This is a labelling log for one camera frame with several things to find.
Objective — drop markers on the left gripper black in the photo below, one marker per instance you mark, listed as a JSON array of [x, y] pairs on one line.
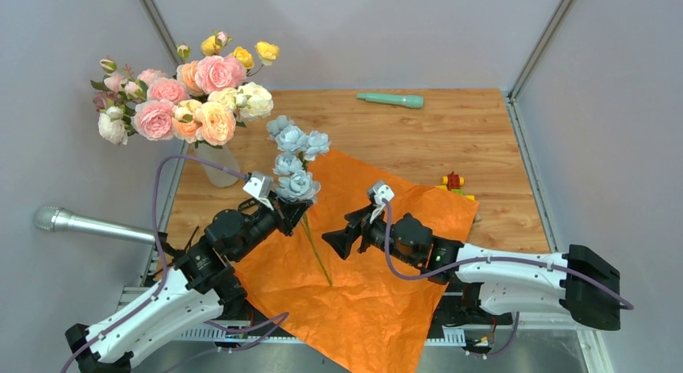
[[291, 213]]

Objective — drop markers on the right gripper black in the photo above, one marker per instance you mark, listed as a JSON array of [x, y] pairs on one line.
[[343, 240]]

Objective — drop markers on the blue grey flower stem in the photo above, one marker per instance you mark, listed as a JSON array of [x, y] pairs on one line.
[[297, 149]]

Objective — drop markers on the orange yellow wrapping paper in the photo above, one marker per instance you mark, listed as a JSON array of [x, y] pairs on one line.
[[364, 313]]

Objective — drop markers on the yellow rose stem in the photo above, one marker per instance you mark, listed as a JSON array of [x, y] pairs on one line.
[[265, 53]]

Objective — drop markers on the large pink rose stem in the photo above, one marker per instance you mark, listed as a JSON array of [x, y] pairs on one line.
[[153, 118]]

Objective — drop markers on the pink white rose stem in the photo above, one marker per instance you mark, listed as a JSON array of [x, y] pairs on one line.
[[186, 72]]

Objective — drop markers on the peach cream rose stem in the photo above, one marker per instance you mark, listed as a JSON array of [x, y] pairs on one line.
[[209, 122]]

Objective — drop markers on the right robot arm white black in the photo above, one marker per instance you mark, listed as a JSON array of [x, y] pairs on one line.
[[578, 283]]

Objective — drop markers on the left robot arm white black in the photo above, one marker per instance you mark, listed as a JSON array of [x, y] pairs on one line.
[[202, 285]]

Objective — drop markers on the white ceramic vase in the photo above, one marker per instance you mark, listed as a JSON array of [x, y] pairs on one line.
[[224, 158]]

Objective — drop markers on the pink flowers in vase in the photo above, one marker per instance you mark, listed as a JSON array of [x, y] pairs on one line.
[[116, 96]]

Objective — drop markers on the pile of coloured toy blocks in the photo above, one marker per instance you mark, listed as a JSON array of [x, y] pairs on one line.
[[453, 183]]

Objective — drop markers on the small black tripod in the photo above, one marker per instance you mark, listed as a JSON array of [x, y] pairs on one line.
[[171, 254]]

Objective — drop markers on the teal handheld tool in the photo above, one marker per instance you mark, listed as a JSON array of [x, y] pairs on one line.
[[406, 101]]

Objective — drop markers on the silver microphone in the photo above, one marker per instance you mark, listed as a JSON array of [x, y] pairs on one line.
[[57, 219]]

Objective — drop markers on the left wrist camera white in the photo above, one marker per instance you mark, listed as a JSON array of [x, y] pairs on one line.
[[258, 186]]

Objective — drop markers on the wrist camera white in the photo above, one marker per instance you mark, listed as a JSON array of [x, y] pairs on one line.
[[380, 193], [258, 186]]

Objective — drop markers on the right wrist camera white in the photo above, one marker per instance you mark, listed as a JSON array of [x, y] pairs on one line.
[[380, 193]]

